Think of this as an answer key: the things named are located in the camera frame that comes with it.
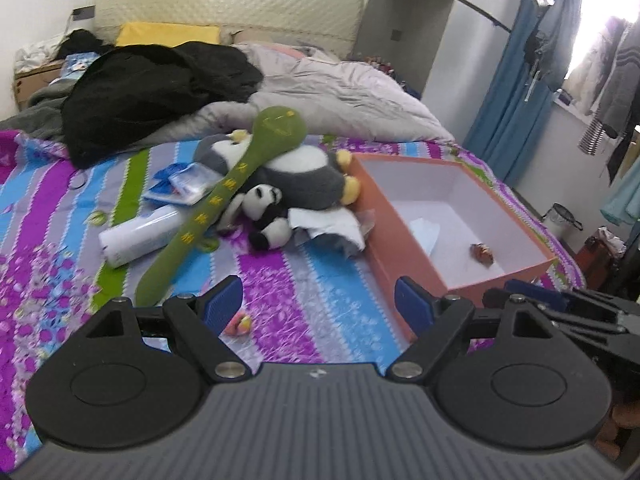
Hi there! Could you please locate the pink pillow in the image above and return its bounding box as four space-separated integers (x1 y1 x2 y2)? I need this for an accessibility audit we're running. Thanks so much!
220 27 301 48

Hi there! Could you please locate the black jacket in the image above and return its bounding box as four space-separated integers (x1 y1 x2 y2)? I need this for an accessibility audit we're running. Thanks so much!
60 40 265 170

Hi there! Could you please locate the grey penguin plush toy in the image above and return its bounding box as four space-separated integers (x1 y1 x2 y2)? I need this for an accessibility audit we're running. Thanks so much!
192 130 362 210

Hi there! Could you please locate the small trash bin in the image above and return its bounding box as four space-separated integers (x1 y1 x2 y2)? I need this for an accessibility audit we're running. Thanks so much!
542 202 583 238

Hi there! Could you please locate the yellow pillow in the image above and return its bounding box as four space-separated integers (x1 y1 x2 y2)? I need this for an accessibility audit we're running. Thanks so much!
115 21 222 48

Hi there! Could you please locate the black cloth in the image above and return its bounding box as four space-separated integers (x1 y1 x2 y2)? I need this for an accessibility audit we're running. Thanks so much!
57 29 113 58

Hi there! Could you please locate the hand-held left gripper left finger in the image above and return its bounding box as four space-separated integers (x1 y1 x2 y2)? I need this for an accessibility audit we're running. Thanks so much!
80 276 253 382

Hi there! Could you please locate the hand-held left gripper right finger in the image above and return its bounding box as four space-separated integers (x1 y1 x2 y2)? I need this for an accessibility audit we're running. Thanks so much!
385 276 556 382

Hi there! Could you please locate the long green plush toy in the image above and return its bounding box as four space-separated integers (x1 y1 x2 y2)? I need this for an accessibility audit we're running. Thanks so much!
135 104 308 307

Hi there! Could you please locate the blue printed box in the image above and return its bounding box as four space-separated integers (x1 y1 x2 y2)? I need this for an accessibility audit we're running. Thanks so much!
62 52 101 83

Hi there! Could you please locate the grey knit cardigan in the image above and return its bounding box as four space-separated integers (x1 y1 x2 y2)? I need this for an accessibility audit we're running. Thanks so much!
577 22 640 156

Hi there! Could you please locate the teal cloth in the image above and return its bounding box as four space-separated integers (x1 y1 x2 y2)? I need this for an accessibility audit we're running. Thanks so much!
600 160 640 226

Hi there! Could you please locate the white tube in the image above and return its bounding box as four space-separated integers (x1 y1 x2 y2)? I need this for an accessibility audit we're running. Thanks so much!
97 205 183 269

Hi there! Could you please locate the white paper sheet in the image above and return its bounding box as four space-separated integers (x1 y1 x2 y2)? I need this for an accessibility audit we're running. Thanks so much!
407 216 442 253

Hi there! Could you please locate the small pink yellow toy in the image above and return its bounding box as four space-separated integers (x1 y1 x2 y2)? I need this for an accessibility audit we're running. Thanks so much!
224 312 252 337

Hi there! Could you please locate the orange cardboard box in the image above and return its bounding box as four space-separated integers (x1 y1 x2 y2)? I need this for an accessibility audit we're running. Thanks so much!
348 152 558 343

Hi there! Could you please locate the dark bag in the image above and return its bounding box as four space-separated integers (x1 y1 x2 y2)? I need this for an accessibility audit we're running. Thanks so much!
580 227 631 291

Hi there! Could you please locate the blue curtain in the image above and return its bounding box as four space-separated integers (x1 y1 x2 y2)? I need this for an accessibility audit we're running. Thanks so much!
462 0 571 188

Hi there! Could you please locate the white clothes pile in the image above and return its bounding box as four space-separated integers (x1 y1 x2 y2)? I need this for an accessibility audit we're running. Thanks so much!
12 35 76 73

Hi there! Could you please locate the brown cardboard carton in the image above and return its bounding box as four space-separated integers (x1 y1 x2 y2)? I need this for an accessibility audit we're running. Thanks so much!
12 60 68 111

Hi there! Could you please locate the pale grey pink duvet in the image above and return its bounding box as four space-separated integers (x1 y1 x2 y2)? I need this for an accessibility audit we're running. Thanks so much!
145 42 456 158

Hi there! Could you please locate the dark hanging garment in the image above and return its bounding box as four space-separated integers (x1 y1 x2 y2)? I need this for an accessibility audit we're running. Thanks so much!
522 0 583 93

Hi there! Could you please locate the blue plastic bag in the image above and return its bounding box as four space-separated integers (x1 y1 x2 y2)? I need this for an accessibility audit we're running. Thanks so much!
142 161 223 207

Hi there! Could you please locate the colourful striped printed bed sheet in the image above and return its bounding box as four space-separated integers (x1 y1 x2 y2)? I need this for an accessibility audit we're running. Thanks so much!
0 127 586 466

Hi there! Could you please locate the crumpled white tissue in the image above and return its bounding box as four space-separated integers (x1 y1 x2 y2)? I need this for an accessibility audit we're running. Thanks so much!
289 206 375 257

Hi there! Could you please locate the grey blanket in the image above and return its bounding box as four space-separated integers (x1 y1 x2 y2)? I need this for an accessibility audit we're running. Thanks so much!
0 82 76 141

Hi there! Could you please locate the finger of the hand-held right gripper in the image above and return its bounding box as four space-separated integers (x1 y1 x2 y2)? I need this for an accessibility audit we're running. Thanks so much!
481 287 640 358
504 279 640 326

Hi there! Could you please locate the beige padded headboard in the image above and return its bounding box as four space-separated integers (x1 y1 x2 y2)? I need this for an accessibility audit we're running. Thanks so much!
94 0 366 58

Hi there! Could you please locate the small brown toy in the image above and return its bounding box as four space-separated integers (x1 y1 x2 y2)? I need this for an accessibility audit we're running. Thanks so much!
469 242 496 265

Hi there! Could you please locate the beige hanging jacket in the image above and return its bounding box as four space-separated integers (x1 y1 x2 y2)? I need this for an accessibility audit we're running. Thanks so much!
565 20 626 113

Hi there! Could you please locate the small panda plush toy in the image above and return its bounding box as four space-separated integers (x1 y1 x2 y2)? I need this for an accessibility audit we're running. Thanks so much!
217 183 296 253

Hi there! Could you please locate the black rod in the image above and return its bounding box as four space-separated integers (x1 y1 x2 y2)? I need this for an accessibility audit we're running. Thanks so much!
420 0 516 33

